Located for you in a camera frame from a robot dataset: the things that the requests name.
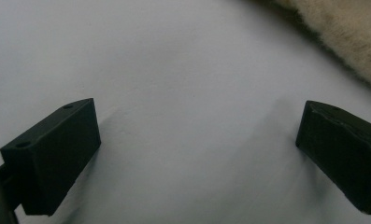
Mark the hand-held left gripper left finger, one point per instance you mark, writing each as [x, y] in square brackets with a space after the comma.
[52, 155]

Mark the beige fluffy cloth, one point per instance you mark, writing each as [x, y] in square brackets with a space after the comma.
[345, 34]

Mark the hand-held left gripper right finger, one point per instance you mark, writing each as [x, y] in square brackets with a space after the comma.
[342, 152]

